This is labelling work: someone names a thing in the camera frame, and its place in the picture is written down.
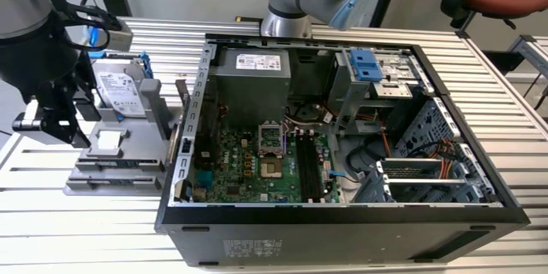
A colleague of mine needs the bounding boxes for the grey power supply unit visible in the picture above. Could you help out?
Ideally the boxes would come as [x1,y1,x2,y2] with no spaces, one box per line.
[211,47,294,121]

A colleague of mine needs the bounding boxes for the small black yellow clip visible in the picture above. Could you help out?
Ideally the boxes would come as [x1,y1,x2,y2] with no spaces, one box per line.
[234,15,263,26]

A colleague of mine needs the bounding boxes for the orange red yellow wire bundle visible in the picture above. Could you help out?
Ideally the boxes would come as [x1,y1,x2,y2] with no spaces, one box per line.
[379,126,463,181]

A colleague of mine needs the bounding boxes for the grey parts rack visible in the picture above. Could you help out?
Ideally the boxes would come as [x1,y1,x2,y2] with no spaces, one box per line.
[64,78,182,196]

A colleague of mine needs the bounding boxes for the data cable with blue plug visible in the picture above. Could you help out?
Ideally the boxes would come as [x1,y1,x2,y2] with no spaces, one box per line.
[326,169,366,180]

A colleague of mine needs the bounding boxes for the metal drive bay cage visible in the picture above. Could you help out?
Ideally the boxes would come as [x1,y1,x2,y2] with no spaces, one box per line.
[328,46,426,129]

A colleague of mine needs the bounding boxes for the hard disk in blue carrier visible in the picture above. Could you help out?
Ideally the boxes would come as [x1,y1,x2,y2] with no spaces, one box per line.
[88,49,156,119]

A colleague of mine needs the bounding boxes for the black RAM slot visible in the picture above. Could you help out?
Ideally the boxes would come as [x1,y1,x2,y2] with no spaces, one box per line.
[306,133,320,201]
[296,133,311,201]
[300,133,316,201]

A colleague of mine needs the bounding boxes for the blue drive bay latch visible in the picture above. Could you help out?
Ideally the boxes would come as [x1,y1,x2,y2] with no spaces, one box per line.
[348,48,383,82]

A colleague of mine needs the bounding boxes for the thick black cable loop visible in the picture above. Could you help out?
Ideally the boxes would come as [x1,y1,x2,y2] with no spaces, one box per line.
[344,139,390,182]

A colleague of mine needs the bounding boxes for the white yellow black wire bundle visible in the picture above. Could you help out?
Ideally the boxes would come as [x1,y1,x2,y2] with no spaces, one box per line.
[284,102,334,126]

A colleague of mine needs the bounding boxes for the perforated metal disk bay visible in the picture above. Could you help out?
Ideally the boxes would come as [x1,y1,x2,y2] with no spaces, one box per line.
[354,94,504,206]

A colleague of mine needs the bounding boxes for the CPU socket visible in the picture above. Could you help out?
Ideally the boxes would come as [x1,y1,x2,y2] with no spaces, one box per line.
[260,157,287,179]

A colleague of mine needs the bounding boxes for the aluminium side frame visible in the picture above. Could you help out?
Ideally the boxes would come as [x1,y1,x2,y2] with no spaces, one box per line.
[504,34,548,80]

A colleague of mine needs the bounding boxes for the silver square CPU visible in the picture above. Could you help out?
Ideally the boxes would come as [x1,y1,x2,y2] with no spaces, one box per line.
[96,131,122,150]

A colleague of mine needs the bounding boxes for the green motherboard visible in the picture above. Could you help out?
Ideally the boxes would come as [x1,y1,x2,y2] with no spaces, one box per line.
[191,126,344,204]

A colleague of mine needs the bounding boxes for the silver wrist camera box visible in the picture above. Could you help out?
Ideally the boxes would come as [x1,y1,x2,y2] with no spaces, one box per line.
[106,19,135,53]

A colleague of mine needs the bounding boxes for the blue expansion slot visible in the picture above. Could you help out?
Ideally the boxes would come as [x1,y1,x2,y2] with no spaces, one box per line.
[196,171,215,189]

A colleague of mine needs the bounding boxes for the metal socket cover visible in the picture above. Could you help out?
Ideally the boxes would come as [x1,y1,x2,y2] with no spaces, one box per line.
[258,121,287,157]

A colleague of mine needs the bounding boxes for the black open PC case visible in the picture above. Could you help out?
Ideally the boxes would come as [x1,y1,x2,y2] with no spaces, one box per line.
[154,32,532,268]

